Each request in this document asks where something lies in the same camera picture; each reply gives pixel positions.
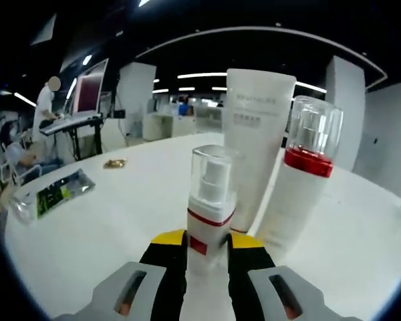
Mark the white low cabinet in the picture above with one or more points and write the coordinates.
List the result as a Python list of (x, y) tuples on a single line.
[(158, 127)]

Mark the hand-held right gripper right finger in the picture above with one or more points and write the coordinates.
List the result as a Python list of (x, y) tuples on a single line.
[(250, 271)]

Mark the black green foil packet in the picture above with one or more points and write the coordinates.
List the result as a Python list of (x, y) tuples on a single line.
[(63, 194)]

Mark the white skincare tube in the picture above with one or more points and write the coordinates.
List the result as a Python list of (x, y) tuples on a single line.
[(254, 140)]

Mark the ceiling air conditioner unit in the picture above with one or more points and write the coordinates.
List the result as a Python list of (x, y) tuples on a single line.
[(45, 30)]

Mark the dark red screen monitor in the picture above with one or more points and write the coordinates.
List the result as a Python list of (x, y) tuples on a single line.
[(90, 90)]

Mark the red-collared clear-capped skincare bottle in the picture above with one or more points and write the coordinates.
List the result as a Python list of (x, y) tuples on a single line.
[(287, 207)]

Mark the small gold wrapper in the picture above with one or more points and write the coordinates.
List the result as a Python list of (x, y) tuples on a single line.
[(115, 164)]

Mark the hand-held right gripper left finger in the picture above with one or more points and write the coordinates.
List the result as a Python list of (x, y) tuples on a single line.
[(163, 267)]

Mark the clear plastic wrapper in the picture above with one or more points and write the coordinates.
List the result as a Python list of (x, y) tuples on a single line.
[(21, 210)]

